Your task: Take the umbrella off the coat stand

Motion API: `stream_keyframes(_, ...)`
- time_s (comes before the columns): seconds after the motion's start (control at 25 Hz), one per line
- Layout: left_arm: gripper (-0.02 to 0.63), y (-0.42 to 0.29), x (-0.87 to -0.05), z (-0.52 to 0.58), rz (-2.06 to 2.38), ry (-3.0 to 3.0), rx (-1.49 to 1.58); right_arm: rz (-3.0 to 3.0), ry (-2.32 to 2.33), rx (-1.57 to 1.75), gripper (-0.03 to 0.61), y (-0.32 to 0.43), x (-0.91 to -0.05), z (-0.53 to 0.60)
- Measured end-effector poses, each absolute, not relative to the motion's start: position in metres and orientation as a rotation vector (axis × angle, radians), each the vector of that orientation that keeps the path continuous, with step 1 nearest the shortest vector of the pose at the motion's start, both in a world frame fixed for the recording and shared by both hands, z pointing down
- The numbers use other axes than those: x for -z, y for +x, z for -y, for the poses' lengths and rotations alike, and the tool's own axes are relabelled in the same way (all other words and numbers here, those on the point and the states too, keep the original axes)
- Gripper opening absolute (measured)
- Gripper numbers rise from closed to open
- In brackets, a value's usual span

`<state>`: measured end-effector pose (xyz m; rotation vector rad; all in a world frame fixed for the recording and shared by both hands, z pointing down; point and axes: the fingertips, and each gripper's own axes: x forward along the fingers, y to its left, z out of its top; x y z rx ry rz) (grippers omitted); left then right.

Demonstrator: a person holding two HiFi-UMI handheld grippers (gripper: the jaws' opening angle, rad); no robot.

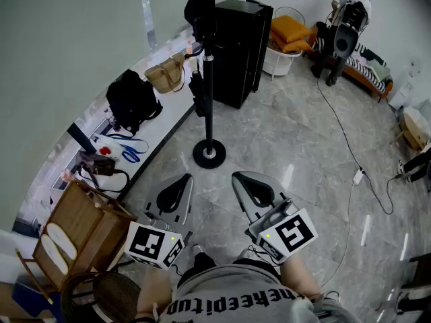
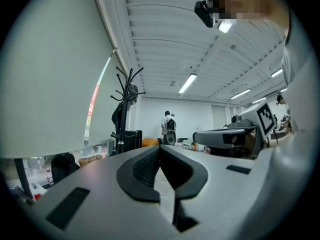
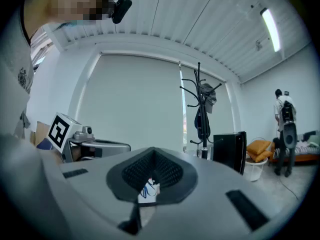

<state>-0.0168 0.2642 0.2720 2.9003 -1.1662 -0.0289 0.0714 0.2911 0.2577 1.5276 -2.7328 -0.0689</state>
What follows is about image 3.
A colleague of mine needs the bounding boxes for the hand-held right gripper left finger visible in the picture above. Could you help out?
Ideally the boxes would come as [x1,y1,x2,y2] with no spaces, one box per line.
[106,146,155,203]

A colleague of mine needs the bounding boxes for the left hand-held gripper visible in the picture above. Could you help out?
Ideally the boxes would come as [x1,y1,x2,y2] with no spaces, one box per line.
[47,112,132,164]

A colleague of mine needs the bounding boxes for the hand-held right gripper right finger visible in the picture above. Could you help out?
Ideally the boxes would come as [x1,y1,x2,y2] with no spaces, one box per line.
[153,147,198,205]

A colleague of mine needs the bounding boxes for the black scooter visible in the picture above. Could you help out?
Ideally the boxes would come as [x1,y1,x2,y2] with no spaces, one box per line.
[179,61,224,160]

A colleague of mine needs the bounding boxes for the person's left hand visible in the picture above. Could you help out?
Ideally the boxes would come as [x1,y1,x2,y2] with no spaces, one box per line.
[70,145,83,162]

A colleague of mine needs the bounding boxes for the white roller blind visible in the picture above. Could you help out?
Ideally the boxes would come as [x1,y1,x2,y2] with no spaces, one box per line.
[180,65,242,151]
[76,51,186,152]

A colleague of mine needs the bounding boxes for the person's grey t-shirt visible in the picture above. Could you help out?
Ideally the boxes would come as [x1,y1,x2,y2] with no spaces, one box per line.
[0,7,35,136]

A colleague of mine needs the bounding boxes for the orange cushion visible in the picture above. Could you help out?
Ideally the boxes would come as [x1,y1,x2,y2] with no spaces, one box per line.
[247,150,274,164]
[246,140,272,156]

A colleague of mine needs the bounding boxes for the grey baseball cap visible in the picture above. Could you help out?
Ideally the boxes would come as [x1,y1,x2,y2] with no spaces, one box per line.
[201,83,217,114]

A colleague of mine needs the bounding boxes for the person's head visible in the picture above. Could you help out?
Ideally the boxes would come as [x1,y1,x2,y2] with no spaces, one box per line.
[23,0,115,39]

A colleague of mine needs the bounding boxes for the striped blanket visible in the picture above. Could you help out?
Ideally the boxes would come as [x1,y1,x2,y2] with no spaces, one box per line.
[273,133,320,157]

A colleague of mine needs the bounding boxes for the orange daybed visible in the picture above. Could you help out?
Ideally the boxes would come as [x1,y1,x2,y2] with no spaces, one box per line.
[269,130,320,164]

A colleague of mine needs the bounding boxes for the ceiling tube light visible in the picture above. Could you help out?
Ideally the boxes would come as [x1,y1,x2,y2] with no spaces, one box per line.
[259,7,282,53]

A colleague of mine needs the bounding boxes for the white bag with blue strap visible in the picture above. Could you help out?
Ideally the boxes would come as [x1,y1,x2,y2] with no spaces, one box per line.
[139,180,156,199]

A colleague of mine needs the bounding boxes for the white wire basket table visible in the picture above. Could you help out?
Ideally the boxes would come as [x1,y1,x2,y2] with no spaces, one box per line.
[243,136,269,182]

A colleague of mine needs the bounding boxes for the black head-worn camera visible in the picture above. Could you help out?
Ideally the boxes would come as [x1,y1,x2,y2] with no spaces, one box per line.
[111,0,133,25]

